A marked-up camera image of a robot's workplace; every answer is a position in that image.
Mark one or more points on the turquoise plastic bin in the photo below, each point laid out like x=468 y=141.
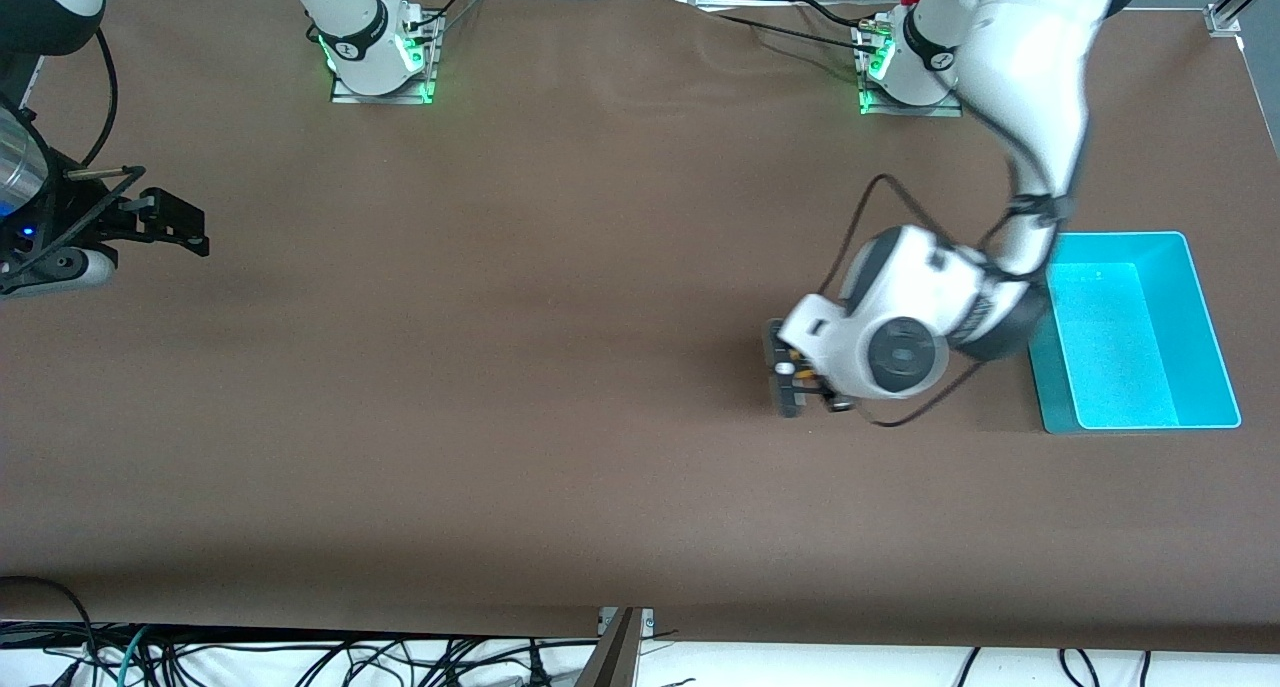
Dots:
x=1130 y=367

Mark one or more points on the aluminium frame profile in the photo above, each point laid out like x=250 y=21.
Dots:
x=615 y=657

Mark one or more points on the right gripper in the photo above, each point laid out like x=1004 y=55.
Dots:
x=62 y=219

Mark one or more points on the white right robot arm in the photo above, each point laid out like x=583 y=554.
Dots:
x=350 y=27

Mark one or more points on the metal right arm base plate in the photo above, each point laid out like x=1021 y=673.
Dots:
x=380 y=98

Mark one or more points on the aluminium corner bracket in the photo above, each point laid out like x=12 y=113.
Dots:
x=1225 y=17

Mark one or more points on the yellow beetle toy car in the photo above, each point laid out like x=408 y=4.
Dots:
x=803 y=375

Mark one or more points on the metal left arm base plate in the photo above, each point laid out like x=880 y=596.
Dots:
x=905 y=110

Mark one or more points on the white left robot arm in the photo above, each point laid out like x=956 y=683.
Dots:
x=1030 y=77

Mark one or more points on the brown table cover sheet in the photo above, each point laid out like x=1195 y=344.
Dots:
x=500 y=367

